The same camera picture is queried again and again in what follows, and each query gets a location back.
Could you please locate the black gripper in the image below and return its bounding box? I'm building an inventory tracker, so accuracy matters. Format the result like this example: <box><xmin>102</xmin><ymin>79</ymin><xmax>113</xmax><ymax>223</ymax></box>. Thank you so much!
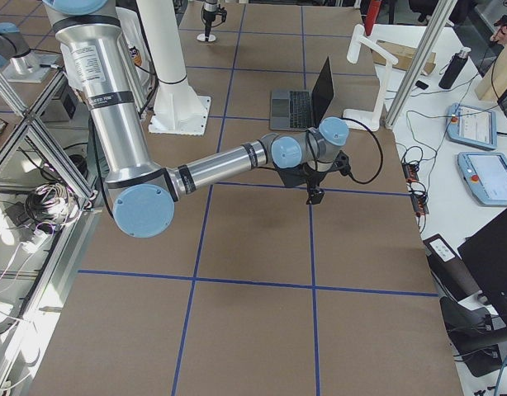
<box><xmin>301</xmin><ymin>162</ymin><xmax>339</xmax><ymax>205</ymax></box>
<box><xmin>201</xmin><ymin>3</ymin><xmax>218</xmax><ymax>41</ymax></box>

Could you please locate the white computer mouse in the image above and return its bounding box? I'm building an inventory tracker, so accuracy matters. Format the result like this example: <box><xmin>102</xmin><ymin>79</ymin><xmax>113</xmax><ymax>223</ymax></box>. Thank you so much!
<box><xmin>197</xmin><ymin>33</ymin><xmax>216</xmax><ymax>42</ymax></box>

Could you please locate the grey laptop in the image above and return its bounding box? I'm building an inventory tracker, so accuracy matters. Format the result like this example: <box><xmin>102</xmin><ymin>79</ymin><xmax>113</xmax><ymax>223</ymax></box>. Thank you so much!
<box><xmin>269</xmin><ymin>57</ymin><xmax>334</xmax><ymax>131</ymax></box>

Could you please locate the black mouse pad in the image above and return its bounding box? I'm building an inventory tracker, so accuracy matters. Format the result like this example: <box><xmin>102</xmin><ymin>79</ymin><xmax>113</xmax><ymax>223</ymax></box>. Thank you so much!
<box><xmin>275</xmin><ymin>163</ymin><xmax>317</xmax><ymax>188</ymax></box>

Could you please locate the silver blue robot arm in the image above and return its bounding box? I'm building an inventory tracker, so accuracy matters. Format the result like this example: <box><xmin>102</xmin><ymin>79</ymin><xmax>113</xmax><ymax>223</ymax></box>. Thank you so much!
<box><xmin>45</xmin><ymin>1</ymin><xmax>350</xmax><ymax>238</ymax></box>
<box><xmin>197</xmin><ymin>0</ymin><xmax>218</xmax><ymax>42</ymax></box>

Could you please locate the white desk lamp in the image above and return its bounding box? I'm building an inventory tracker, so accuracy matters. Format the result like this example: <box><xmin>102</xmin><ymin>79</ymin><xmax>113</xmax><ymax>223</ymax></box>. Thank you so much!
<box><xmin>341</xmin><ymin>24</ymin><xmax>398</xmax><ymax>131</ymax></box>

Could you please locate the small black square device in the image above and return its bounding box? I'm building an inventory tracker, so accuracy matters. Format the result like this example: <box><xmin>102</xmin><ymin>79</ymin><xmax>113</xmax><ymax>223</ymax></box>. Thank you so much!
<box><xmin>415</xmin><ymin>81</ymin><xmax>429</xmax><ymax>90</ymax></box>

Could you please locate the cardboard box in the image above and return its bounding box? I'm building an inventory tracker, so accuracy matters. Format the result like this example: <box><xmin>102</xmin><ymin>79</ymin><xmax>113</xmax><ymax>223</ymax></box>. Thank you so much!
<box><xmin>377</xmin><ymin>40</ymin><xmax>436</xmax><ymax>75</ymax></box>

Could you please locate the red cylinder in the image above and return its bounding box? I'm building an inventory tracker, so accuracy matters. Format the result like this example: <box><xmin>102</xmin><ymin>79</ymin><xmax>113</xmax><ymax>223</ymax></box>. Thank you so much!
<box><xmin>364</xmin><ymin>0</ymin><xmax>381</xmax><ymax>36</ymax></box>

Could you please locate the upper blue teach pendant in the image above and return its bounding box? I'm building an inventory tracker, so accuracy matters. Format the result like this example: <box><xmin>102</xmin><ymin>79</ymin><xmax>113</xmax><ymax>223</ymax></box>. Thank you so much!
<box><xmin>446</xmin><ymin>102</ymin><xmax>497</xmax><ymax>150</ymax></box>

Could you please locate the blue teach pendant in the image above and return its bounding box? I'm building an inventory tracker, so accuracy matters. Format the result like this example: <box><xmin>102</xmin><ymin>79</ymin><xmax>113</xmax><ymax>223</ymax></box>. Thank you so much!
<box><xmin>457</xmin><ymin>152</ymin><xmax>507</xmax><ymax>207</ymax></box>
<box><xmin>446</xmin><ymin>102</ymin><xmax>497</xmax><ymax>150</ymax></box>

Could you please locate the lower blue teach pendant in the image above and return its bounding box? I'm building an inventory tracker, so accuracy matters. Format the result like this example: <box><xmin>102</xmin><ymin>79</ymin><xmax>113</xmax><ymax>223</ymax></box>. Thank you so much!
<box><xmin>457</xmin><ymin>152</ymin><xmax>507</xmax><ymax>207</ymax></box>

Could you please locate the black monitor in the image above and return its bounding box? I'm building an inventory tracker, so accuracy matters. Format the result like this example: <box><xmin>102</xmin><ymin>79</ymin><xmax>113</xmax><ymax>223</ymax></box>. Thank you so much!
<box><xmin>458</xmin><ymin>208</ymin><xmax>507</xmax><ymax>324</ymax></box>

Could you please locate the black water bottle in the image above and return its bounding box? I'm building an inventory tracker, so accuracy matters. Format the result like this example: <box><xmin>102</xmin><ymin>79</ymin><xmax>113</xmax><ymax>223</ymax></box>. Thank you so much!
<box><xmin>438</xmin><ymin>47</ymin><xmax>471</xmax><ymax>90</ymax></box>

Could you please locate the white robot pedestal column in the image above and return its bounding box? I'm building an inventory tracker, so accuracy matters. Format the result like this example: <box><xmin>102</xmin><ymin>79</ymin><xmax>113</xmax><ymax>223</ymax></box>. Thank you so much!
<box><xmin>137</xmin><ymin>0</ymin><xmax>211</xmax><ymax>136</ymax></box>

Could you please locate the aluminium frame post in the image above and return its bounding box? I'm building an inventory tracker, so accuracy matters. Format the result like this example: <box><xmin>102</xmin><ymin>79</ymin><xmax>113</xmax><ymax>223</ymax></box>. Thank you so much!
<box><xmin>385</xmin><ymin>0</ymin><xmax>457</xmax><ymax>130</ymax></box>

